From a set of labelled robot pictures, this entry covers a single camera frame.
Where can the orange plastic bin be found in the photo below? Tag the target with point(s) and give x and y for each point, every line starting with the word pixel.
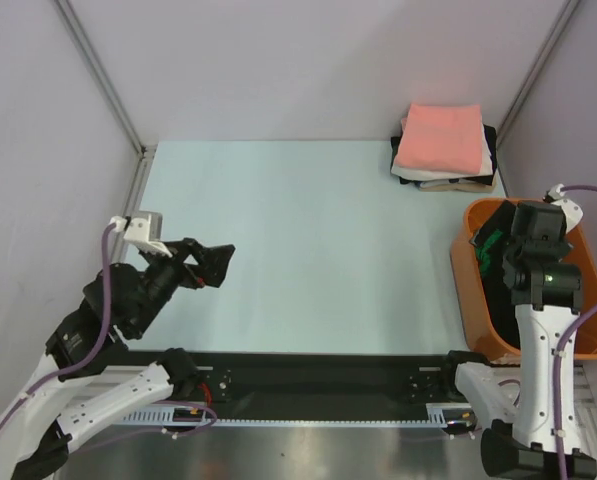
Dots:
pixel 480 333

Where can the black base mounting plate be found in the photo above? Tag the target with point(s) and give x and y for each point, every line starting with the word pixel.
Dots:
pixel 405 379

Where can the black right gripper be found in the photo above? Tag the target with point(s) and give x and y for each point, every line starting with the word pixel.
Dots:
pixel 536 226

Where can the pink folded t shirt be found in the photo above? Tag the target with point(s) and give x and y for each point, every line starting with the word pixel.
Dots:
pixel 442 114

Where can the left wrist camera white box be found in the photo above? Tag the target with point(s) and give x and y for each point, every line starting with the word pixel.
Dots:
pixel 141 230

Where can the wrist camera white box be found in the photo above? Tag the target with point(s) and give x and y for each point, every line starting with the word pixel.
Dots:
pixel 141 230
pixel 573 213

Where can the left aluminium corner post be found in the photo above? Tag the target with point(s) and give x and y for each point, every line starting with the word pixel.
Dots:
pixel 92 62

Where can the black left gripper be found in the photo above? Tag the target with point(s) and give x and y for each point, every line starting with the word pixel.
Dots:
pixel 213 260

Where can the aluminium corner post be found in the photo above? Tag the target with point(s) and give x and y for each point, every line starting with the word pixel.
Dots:
pixel 92 62
pixel 562 20

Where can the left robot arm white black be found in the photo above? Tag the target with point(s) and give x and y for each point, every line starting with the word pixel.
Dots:
pixel 44 425

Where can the slotted cable duct rail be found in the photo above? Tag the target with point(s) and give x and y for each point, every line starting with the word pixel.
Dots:
pixel 456 417

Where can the black t shirt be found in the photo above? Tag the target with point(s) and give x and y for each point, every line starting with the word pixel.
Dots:
pixel 489 150
pixel 497 294

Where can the green t shirt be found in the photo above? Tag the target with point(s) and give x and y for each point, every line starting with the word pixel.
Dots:
pixel 487 251

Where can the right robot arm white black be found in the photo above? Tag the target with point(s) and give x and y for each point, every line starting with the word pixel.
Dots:
pixel 538 437

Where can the right aluminium corner post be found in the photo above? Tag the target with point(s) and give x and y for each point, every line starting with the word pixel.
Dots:
pixel 562 20

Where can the beige folded t shirt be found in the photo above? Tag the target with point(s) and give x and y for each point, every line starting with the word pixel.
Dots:
pixel 461 185

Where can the black folded t shirt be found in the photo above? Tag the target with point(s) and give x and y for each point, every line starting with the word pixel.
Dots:
pixel 489 150

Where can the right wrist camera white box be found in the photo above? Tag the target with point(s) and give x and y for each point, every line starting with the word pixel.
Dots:
pixel 573 213

